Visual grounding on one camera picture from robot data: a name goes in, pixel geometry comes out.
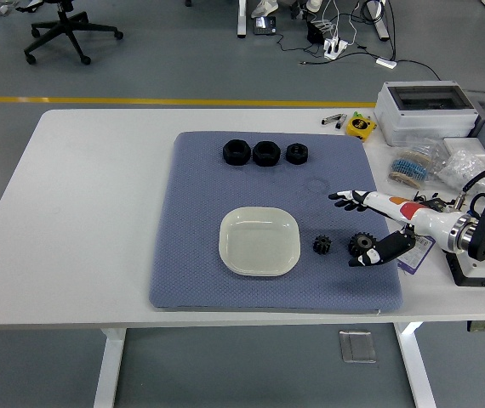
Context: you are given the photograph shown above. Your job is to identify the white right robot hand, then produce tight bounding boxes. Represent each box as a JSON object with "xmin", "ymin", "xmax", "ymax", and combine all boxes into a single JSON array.
[{"xmin": 328, "ymin": 190, "xmax": 460, "ymax": 269}]

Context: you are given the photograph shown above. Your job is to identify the large black gear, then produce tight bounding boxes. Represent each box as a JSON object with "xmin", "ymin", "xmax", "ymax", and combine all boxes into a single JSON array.
[{"xmin": 347, "ymin": 231, "xmax": 374, "ymax": 257}]

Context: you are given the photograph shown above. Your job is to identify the small black gear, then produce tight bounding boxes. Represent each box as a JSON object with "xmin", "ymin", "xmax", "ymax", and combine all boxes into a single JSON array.
[{"xmin": 312, "ymin": 235, "xmax": 334, "ymax": 255}]

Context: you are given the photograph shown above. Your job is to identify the black button control box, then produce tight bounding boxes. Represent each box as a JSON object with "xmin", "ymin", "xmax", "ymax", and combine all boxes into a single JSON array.
[{"xmin": 442, "ymin": 237, "xmax": 485, "ymax": 290}]

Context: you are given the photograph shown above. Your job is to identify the white flat box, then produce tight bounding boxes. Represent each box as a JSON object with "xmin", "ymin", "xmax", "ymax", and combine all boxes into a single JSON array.
[{"xmin": 442, "ymin": 136, "xmax": 485, "ymax": 161}]

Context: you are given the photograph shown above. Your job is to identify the small black hex nut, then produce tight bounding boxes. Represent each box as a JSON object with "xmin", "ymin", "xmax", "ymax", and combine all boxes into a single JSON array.
[{"xmin": 285, "ymin": 142, "xmax": 310, "ymax": 165}]

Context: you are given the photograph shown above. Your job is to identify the large black hex nut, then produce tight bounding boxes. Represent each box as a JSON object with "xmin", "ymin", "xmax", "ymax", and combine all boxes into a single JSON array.
[
  {"xmin": 221, "ymin": 139, "xmax": 252, "ymax": 167},
  {"xmin": 252, "ymin": 140, "xmax": 282, "ymax": 167}
]

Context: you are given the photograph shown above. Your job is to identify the purple-edged label card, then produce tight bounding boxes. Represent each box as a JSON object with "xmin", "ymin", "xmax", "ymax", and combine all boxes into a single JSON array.
[{"xmin": 397, "ymin": 235, "xmax": 436, "ymax": 275}]

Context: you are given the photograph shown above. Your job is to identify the clear bag of blue resistors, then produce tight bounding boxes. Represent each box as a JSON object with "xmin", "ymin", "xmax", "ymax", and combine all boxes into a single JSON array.
[{"xmin": 386, "ymin": 138, "xmax": 448, "ymax": 190}]

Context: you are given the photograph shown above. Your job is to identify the clear bag of white parts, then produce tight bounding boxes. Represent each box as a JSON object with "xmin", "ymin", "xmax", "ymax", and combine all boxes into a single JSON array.
[{"xmin": 436, "ymin": 148, "xmax": 485, "ymax": 195}]

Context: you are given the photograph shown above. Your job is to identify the yellow tape measure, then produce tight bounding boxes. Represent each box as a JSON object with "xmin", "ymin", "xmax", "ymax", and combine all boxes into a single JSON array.
[{"xmin": 345, "ymin": 115, "xmax": 378, "ymax": 142}]

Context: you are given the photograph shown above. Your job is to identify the silver folding tool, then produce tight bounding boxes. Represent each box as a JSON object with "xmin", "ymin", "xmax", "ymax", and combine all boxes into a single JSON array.
[{"xmin": 321, "ymin": 113, "xmax": 348, "ymax": 128}]

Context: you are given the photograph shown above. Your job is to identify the metal floor plate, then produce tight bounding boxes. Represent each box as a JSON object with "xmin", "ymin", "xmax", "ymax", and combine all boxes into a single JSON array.
[{"xmin": 338, "ymin": 329, "xmax": 378, "ymax": 365}]

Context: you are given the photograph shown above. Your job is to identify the white table leg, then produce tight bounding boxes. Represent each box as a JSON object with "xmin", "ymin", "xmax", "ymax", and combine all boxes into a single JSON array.
[
  {"xmin": 394, "ymin": 321, "xmax": 437, "ymax": 408},
  {"xmin": 93, "ymin": 327, "xmax": 128, "ymax": 408}
]

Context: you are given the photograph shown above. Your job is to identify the white square plate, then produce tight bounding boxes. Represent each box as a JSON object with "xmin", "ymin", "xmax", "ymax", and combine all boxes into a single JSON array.
[{"xmin": 218, "ymin": 206, "xmax": 302, "ymax": 279}]

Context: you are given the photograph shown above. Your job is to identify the white power strip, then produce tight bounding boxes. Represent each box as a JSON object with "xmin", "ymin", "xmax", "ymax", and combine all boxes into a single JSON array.
[{"xmin": 322, "ymin": 37, "xmax": 350, "ymax": 60}]

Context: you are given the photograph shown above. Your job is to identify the black charger block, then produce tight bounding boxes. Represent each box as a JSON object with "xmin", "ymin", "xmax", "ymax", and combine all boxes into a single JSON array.
[{"xmin": 305, "ymin": 20, "xmax": 327, "ymax": 46}]

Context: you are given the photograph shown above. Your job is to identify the blue-grey textured mat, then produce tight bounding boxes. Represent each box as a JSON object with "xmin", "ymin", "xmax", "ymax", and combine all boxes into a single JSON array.
[{"xmin": 147, "ymin": 130, "xmax": 404, "ymax": 315}]

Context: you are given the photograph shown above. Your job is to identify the black desk phone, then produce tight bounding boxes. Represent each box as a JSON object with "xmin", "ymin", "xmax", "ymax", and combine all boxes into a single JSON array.
[{"xmin": 252, "ymin": 15, "xmax": 277, "ymax": 37}]

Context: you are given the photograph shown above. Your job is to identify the grey electrical enclosure box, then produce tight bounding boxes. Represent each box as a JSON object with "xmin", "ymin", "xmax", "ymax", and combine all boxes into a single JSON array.
[{"xmin": 373, "ymin": 80, "xmax": 480, "ymax": 148}]

